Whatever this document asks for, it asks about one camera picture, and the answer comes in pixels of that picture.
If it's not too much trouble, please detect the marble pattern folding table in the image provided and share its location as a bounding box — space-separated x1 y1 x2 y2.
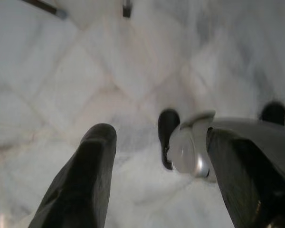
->
26 0 67 19

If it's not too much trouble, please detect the robot left leg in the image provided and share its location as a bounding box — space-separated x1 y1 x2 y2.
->
158 108 217 179

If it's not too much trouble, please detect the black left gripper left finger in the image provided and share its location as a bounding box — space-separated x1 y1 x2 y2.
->
27 123 117 228

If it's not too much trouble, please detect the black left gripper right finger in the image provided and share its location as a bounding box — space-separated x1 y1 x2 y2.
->
206 118 285 228

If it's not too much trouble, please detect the robot leg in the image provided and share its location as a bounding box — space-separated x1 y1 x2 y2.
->
260 101 285 130
158 108 217 179

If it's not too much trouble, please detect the silver clothes rack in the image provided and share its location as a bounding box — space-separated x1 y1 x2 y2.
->
122 0 133 18

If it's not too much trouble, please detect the robot right leg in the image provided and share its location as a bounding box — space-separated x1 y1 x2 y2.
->
260 101 285 130

